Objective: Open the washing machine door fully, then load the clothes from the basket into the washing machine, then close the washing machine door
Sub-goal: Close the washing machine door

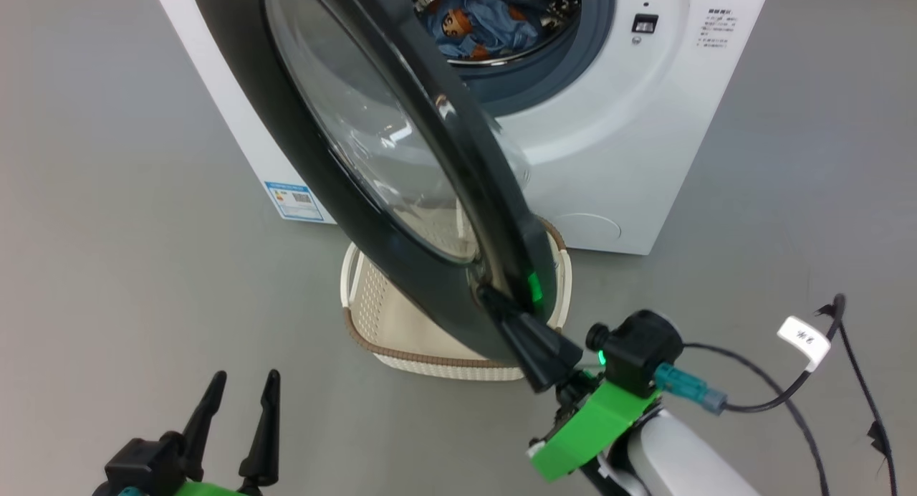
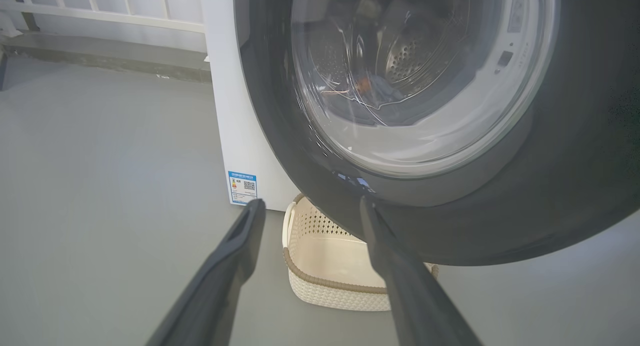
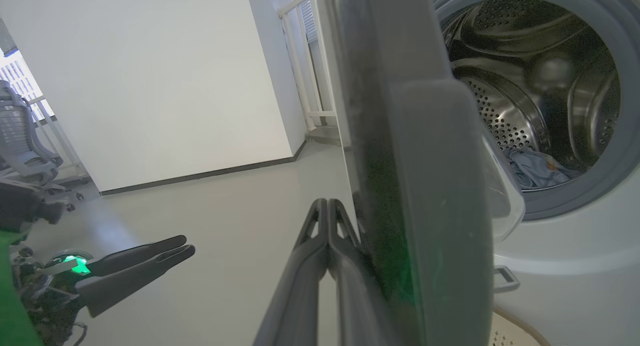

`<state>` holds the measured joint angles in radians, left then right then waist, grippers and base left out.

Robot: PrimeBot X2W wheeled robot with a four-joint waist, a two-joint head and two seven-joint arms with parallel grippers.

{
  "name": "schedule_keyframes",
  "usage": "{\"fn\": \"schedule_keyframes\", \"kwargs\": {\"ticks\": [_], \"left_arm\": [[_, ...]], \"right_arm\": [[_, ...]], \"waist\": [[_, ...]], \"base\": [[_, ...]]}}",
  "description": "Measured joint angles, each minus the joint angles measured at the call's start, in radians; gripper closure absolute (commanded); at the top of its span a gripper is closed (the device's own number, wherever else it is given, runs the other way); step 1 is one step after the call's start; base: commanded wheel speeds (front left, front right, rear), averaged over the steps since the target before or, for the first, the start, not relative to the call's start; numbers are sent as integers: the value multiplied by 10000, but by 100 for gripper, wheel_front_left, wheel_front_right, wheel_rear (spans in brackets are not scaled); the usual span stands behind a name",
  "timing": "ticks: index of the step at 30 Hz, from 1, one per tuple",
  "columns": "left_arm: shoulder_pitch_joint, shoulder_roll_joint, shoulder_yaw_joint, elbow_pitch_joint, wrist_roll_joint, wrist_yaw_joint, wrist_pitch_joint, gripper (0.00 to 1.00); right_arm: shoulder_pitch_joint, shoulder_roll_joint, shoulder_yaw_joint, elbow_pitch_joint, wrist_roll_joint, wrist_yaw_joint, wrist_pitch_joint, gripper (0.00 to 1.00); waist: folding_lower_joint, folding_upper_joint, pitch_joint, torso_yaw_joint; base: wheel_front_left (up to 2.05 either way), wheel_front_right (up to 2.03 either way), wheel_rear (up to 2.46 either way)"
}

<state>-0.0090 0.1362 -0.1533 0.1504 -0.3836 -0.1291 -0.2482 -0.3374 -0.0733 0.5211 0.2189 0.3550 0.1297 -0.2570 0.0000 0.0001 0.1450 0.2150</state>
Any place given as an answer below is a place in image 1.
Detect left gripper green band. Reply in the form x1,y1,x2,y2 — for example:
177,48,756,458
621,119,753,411
172,369,282,496

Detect teal right camera connector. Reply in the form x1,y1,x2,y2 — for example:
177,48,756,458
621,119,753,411
653,362,729,416

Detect black round glass washer door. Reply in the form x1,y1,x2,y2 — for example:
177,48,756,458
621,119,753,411
188,0,560,365

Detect grey rubber door gasket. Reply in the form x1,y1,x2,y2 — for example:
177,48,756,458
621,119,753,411
448,0,617,118

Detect white front-load washing machine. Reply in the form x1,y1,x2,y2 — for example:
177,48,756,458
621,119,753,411
148,0,774,257

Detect thin black cable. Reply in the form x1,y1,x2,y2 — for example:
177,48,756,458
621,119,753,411
817,302,898,496

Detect white cable tag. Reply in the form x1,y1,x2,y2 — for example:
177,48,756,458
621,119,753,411
777,315,832,372

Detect cream perforated laundry basket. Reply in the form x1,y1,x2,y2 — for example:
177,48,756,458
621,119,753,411
340,216,574,382

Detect round white filter cover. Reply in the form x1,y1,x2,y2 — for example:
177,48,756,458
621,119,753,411
552,211,623,254

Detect blue bear-print garment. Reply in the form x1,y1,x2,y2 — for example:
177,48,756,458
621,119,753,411
426,0,545,59

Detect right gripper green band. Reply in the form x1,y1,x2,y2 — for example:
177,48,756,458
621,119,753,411
479,287,660,482

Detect blue energy label sticker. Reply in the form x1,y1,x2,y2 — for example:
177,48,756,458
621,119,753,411
264,181,325,221

